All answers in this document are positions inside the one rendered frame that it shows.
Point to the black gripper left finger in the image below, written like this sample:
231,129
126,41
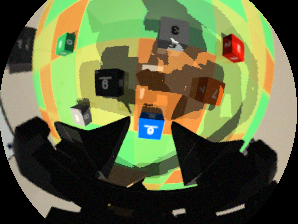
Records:
101,145

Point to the blue block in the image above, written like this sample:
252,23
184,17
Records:
151,126

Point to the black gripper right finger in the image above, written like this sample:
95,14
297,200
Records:
196,154

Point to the small green block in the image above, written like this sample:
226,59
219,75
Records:
65,44

